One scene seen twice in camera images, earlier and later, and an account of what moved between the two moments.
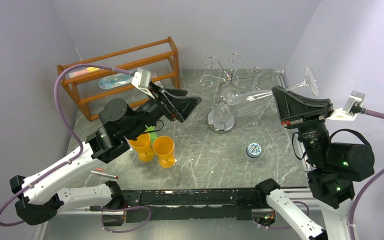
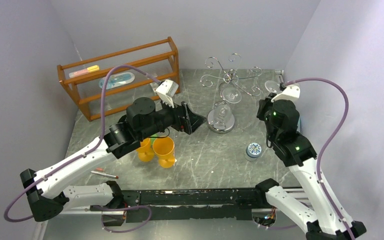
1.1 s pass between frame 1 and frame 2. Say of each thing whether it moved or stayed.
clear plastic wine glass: moved
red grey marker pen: stayed
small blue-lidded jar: stayed
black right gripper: moved
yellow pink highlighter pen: stayed
